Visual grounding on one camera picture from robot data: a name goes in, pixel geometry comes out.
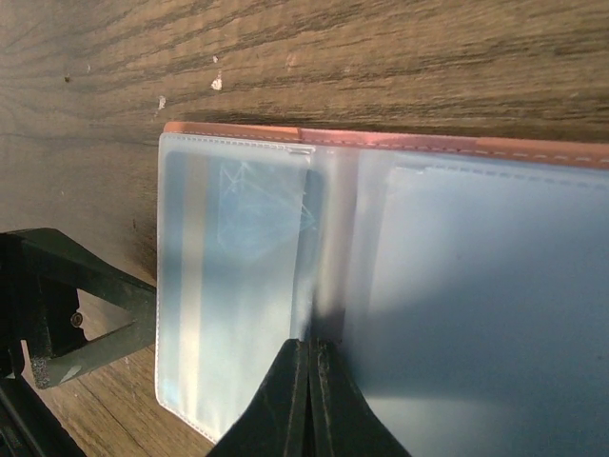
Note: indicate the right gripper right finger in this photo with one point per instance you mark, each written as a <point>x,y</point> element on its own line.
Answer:
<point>340,421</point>

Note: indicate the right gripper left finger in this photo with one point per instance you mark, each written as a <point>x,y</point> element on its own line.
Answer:
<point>274,422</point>

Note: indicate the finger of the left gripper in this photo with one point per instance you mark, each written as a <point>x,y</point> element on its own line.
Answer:
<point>42,274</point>

